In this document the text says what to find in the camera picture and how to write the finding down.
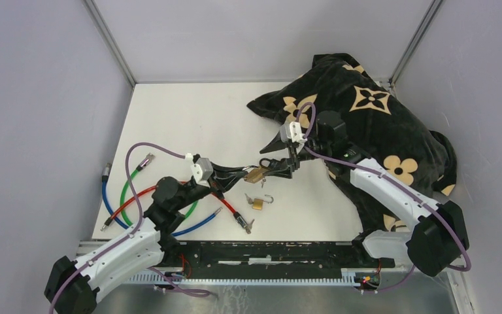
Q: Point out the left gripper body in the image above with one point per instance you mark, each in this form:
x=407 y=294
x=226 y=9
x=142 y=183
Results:
x=216 y=180

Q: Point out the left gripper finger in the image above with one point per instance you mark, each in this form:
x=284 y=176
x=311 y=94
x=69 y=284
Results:
x=228 y=181
x=226 y=169

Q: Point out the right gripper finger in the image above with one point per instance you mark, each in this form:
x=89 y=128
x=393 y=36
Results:
x=276 y=144
x=287 y=174

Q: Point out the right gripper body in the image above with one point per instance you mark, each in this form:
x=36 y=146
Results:
x=304 y=154

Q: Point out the black padlock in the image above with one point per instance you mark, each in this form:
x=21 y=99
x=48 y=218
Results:
x=273 y=165

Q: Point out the large brass padlock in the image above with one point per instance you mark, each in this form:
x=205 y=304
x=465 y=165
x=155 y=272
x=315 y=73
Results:
x=255 y=175

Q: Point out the small brass padlock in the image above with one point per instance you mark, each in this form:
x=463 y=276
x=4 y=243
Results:
x=258 y=203

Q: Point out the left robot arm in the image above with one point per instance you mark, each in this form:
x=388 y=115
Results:
x=78 y=285

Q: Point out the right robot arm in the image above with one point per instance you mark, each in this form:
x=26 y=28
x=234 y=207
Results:
x=436 y=236

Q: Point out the black floral blanket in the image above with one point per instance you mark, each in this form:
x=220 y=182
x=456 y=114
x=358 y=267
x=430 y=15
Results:
x=376 y=121

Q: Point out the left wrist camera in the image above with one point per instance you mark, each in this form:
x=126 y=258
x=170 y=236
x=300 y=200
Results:
x=201 y=168

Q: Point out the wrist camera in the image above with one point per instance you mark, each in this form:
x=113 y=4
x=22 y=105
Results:
x=291 y=132
x=201 y=168

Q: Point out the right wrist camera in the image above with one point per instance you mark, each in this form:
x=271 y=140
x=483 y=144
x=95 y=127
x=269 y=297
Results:
x=291 y=132

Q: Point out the red cable lock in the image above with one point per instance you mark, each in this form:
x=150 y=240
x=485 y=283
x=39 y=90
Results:
x=245 y=225

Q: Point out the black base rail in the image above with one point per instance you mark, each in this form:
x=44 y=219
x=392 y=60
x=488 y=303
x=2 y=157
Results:
x=249 y=260

